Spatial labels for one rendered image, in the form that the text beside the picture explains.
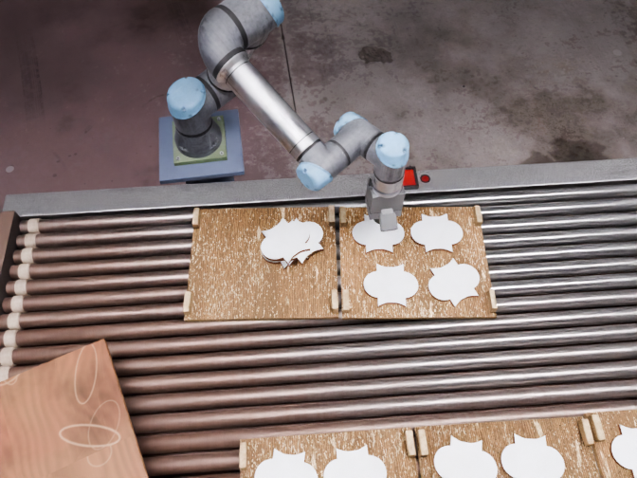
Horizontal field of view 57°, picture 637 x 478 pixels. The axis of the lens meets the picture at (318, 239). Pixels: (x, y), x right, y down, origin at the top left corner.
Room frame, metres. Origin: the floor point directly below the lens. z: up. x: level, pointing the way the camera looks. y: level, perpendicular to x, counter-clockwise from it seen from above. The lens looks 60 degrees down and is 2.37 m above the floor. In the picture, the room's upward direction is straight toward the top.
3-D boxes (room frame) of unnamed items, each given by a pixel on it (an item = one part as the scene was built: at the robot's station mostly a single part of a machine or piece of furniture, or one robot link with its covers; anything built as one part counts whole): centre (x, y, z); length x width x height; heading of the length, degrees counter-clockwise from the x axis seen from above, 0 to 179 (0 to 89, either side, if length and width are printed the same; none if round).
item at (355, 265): (0.77, -0.27, 0.93); 0.41 x 0.35 x 0.02; 90
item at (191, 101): (1.23, 0.39, 1.06); 0.13 x 0.12 x 0.14; 136
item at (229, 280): (0.77, 0.15, 0.93); 0.41 x 0.35 x 0.02; 91
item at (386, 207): (0.83, -0.17, 1.13); 0.12 x 0.09 x 0.16; 9
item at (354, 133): (0.91, -0.09, 1.29); 0.11 x 0.11 x 0.08; 46
